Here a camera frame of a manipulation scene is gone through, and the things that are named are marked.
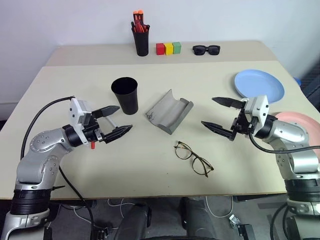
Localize empty black cup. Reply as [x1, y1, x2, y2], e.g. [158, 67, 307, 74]
[110, 76, 139, 116]

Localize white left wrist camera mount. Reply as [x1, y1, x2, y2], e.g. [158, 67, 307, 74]
[68, 97, 95, 146]

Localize dark rounded shape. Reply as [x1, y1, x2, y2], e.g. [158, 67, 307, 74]
[113, 202, 152, 240]
[179, 196, 217, 240]

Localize blue plate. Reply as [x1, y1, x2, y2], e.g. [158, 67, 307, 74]
[233, 69, 286, 105]

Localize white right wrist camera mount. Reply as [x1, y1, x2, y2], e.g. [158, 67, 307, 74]
[243, 94, 270, 123]

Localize black sunglasses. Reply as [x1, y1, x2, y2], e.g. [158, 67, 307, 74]
[192, 44, 221, 56]

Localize black pen holder cup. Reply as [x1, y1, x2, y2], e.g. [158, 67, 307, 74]
[131, 23, 151, 57]

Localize tortoiseshell round eyeglasses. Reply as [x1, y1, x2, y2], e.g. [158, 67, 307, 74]
[174, 140, 215, 178]

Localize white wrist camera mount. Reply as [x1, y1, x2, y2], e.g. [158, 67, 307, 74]
[243, 94, 270, 123]
[68, 97, 95, 146]

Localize metal caster wheel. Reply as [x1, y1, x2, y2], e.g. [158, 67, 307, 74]
[229, 214, 241, 228]

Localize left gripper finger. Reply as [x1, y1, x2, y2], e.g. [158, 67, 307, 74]
[102, 124, 133, 145]
[92, 105, 122, 119]

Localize grey glasses case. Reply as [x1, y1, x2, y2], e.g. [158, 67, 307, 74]
[144, 88, 195, 136]

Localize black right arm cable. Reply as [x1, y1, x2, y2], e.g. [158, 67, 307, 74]
[248, 129, 320, 154]

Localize white floor cable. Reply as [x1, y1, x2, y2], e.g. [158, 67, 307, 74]
[107, 197, 132, 222]
[204, 196, 235, 218]

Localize dark slatted object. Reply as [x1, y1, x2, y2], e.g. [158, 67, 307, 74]
[299, 59, 320, 111]

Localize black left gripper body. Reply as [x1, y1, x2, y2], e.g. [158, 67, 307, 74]
[81, 112, 118, 145]

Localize yellow block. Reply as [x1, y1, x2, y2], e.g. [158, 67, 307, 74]
[163, 42, 174, 56]

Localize pink plate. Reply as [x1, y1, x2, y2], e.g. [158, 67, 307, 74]
[273, 111, 320, 157]

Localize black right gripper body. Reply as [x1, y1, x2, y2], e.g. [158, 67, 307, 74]
[230, 100, 259, 137]

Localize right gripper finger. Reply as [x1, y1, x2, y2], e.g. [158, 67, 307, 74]
[211, 96, 245, 109]
[201, 120, 237, 142]

